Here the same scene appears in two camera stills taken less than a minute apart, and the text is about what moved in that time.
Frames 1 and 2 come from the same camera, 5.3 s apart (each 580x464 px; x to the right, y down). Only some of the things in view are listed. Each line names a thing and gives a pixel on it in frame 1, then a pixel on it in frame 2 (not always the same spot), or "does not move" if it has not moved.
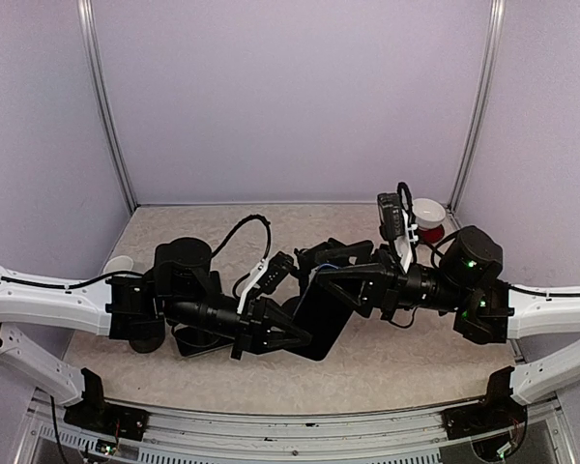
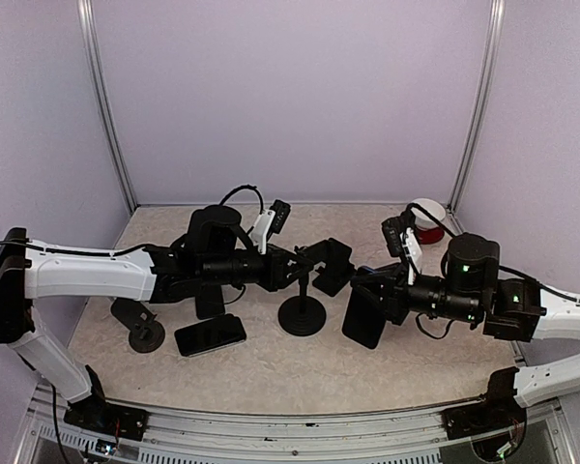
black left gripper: (253, 330) → (275, 277)
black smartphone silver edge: (192, 340) does not move
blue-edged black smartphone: (325, 314) → (364, 317)
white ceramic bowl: (428, 214) does not move
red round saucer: (432, 236) does not move
